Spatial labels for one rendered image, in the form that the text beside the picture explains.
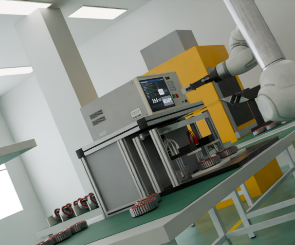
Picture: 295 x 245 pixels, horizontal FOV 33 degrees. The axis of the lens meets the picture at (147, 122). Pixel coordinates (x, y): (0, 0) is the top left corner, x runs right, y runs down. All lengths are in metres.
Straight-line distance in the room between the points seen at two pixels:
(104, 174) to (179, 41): 4.23
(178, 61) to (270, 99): 4.45
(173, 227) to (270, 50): 0.80
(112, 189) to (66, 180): 7.51
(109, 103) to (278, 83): 0.97
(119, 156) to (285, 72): 0.92
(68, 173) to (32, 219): 1.19
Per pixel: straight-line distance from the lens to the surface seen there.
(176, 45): 6.54
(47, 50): 6.72
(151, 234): 1.47
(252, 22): 1.97
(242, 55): 2.46
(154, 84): 2.54
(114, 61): 8.91
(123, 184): 2.42
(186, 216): 1.56
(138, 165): 2.37
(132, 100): 2.45
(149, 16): 8.55
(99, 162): 2.47
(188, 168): 2.48
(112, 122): 2.53
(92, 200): 3.78
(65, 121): 6.65
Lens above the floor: 0.94
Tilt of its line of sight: 4 degrees up
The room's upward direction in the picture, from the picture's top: 24 degrees counter-clockwise
